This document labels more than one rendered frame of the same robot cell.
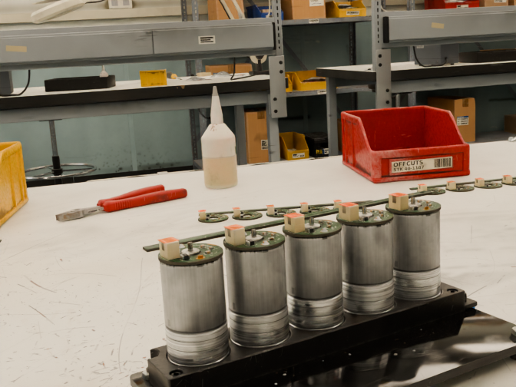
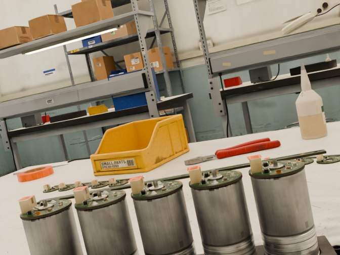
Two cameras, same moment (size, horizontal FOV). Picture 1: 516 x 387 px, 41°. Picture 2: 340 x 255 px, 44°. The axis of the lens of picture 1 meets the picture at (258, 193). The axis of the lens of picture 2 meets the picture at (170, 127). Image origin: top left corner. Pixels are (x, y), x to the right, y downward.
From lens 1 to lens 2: 0.20 m
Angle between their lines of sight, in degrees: 37
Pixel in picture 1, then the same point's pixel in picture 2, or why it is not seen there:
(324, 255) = (152, 216)
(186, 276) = (27, 227)
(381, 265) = (221, 227)
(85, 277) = not seen: hidden behind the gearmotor
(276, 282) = (105, 238)
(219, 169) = (308, 124)
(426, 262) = (282, 227)
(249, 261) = (81, 218)
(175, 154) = not seen: outside the picture
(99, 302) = not seen: hidden behind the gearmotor
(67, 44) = (299, 44)
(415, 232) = (265, 196)
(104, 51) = (324, 44)
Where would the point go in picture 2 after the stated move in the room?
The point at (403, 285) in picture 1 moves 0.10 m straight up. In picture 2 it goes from (266, 248) to (224, 28)
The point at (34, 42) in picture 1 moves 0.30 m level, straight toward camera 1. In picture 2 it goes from (280, 46) to (275, 46)
